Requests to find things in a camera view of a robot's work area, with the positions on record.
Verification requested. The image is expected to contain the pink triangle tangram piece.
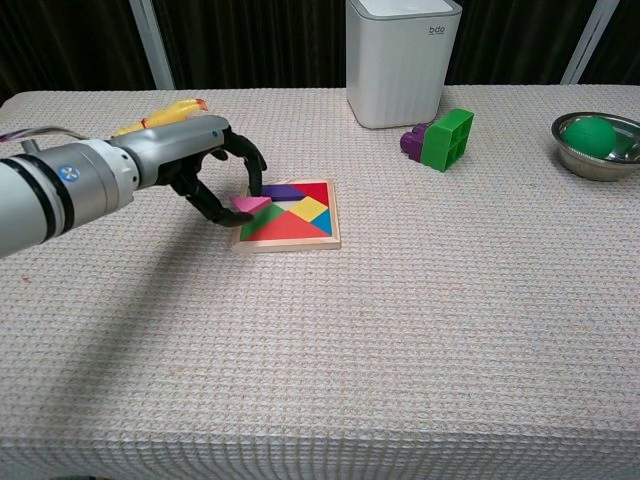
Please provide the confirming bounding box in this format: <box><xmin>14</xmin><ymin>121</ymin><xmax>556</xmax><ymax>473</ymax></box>
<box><xmin>229</xmin><ymin>195</ymin><xmax>273</xmax><ymax>217</ymax></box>

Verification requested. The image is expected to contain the thin arm cable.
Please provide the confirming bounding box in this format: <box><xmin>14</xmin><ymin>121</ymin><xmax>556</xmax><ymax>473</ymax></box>
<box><xmin>0</xmin><ymin>126</ymin><xmax>84</xmax><ymax>147</ymax></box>

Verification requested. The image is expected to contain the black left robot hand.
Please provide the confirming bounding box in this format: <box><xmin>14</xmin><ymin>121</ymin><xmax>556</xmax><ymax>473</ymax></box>
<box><xmin>110</xmin><ymin>115</ymin><xmax>268</xmax><ymax>226</ymax></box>

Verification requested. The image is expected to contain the yellow rubber chicken toy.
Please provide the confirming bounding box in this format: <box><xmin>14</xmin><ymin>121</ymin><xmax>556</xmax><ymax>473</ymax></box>
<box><xmin>111</xmin><ymin>97</ymin><xmax>211</xmax><ymax>138</ymax></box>

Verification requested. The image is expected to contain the yellow square tangram piece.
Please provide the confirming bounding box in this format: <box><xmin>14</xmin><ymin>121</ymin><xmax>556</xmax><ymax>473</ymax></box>
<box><xmin>288</xmin><ymin>195</ymin><xmax>327</xmax><ymax>224</ymax></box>

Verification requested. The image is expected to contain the white frame post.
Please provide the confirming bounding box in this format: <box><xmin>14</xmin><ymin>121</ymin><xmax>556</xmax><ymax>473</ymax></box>
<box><xmin>559</xmin><ymin>0</ymin><xmax>622</xmax><ymax>86</ymax></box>
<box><xmin>128</xmin><ymin>0</ymin><xmax>177</xmax><ymax>92</ymax></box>

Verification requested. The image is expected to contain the purple parallelogram tangram piece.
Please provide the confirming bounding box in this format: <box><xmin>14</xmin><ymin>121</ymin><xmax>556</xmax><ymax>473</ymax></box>
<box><xmin>261</xmin><ymin>184</ymin><xmax>307</xmax><ymax>202</ymax></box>

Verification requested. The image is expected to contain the green building brick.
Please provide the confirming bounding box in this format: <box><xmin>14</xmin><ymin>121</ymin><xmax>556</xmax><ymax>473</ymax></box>
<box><xmin>419</xmin><ymin>107</ymin><xmax>476</xmax><ymax>174</ymax></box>

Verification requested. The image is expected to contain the green ball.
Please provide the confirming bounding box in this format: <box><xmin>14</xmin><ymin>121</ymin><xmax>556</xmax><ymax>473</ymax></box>
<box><xmin>559</xmin><ymin>118</ymin><xmax>618</xmax><ymax>161</ymax></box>

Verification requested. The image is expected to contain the white plastic bin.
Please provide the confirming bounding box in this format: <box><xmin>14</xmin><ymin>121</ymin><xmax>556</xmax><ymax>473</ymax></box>
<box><xmin>345</xmin><ymin>0</ymin><xmax>463</xmax><ymax>131</ymax></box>

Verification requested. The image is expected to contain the black curtain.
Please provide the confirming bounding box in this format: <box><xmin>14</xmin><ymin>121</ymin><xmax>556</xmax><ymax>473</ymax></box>
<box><xmin>0</xmin><ymin>0</ymin><xmax>640</xmax><ymax>107</ymax></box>

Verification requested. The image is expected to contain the green triangle tangram piece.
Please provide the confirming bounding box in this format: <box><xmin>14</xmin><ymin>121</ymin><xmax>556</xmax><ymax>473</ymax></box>
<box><xmin>240</xmin><ymin>201</ymin><xmax>288</xmax><ymax>241</ymax></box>

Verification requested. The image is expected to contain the beige waffle-weave tablecloth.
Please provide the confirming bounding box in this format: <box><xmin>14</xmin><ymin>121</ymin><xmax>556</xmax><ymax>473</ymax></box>
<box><xmin>0</xmin><ymin>83</ymin><xmax>640</xmax><ymax>480</ymax></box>

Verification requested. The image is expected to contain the wooden tangram tray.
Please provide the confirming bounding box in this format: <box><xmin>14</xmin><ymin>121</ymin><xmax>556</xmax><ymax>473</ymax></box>
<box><xmin>230</xmin><ymin>178</ymin><xmax>343</xmax><ymax>254</ymax></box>

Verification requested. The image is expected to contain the purple building brick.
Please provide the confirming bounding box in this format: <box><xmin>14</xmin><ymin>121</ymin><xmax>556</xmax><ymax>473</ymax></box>
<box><xmin>399</xmin><ymin>122</ymin><xmax>432</xmax><ymax>164</ymax></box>

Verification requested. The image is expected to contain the stainless steel bowl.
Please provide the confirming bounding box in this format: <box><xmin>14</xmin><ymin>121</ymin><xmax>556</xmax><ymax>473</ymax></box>
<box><xmin>550</xmin><ymin>111</ymin><xmax>640</xmax><ymax>183</ymax></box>

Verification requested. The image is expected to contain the red triangle tangram piece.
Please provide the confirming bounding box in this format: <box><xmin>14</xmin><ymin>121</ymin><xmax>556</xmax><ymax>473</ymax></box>
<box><xmin>290</xmin><ymin>182</ymin><xmax>329</xmax><ymax>208</ymax></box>

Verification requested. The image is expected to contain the coral large triangle tangram piece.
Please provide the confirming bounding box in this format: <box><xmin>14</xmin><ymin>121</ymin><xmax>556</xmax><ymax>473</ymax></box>
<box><xmin>244</xmin><ymin>209</ymin><xmax>333</xmax><ymax>242</ymax></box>

